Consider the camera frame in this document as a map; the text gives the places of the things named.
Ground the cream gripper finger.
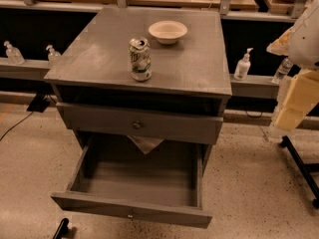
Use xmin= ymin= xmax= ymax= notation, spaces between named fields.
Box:
xmin=274 ymin=70 xmax=319 ymax=131

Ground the green white 7up can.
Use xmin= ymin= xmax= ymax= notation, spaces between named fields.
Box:
xmin=129 ymin=37 xmax=152 ymax=82

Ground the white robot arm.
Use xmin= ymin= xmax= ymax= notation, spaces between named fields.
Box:
xmin=266 ymin=0 xmax=319 ymax=131

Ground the grey wooden drawer cabinet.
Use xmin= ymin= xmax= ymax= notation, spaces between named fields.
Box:
xmin=46 ymin=7 xmax=231 ymax=228

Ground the white paper under drawer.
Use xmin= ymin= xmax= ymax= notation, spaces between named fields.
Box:
xmin=129 ymin=135 xmax=162 ymax=154

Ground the open grey lower drawer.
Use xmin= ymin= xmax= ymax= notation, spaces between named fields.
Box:
xmin=52 ymin=134 xmax=212 ymax=228

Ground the grey upper drawer with knob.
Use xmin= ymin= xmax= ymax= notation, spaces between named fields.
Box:
xmin=57 ymin=103 xmax=223 ymax=144

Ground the clear plastic water bottle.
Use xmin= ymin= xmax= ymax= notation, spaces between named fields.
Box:
xmin=271 ymin=58 xmax=293 ymax=84

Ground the white pump lotion bottle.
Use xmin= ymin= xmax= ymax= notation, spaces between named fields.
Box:
xmin=233 ymin=48 xmax=252 ymax=81

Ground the black stand leg right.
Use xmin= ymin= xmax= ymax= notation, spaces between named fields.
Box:
xmin=279 ymin=135 xmax=319 ymax=209

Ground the white paper bowl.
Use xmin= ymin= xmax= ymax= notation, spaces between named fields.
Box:
xmin=149 ymin=21 xmax=187 ymax=45

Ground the clear pump bottle near cabinet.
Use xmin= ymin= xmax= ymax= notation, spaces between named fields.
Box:
xmin=46 ymin=45 xmax=61 ymax=66

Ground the black stand foot bottom left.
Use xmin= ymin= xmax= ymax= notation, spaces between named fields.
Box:
xmin=53 ymin=218 xmax=69 ymax=239

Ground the clear pump bottle far left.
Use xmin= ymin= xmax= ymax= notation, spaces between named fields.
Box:
xmin=4 ymin=41 xmax=25 ymax=65

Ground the black floor cable left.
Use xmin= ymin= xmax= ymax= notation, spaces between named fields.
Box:
xmin=0 ymin=111 xmax=34 ymax=142

